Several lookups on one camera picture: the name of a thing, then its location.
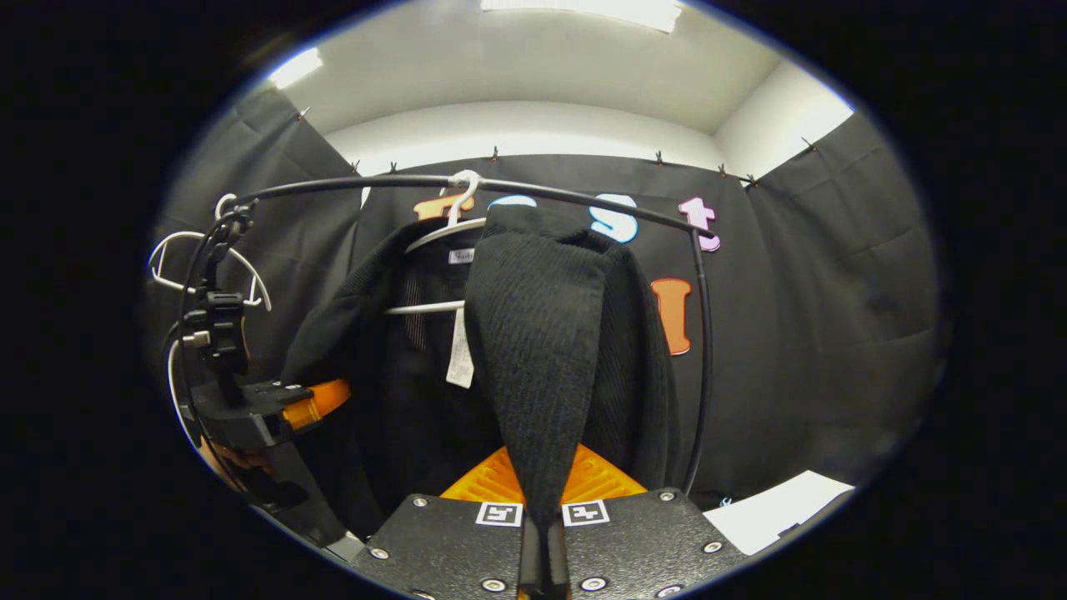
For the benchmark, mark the white flat board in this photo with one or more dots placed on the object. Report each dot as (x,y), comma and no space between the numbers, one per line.
(775,512)

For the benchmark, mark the black backdrop cloth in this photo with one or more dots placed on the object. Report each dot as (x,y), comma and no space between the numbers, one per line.
(834,333)

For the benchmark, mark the white hanger with crossbar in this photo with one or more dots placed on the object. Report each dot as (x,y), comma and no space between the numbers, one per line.
(425,307)

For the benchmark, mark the black metal clothes rack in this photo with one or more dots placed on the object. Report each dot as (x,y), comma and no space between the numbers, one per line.
(705,333)

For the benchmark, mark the row of backdrop clips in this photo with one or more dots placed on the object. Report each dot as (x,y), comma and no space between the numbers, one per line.
(494,154)

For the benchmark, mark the empty white plastic hanger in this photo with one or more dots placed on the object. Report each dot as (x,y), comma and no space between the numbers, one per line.
(260,290)

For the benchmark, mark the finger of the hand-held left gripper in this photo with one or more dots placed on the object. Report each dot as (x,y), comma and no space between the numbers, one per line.
(321,400)

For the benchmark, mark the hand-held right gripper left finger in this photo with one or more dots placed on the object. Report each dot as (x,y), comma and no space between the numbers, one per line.
(450,542)

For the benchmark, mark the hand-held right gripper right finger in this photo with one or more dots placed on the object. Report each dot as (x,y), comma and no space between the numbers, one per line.
(642,542)

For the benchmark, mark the ceiling light panel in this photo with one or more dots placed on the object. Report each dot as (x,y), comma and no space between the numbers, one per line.
(293,68)

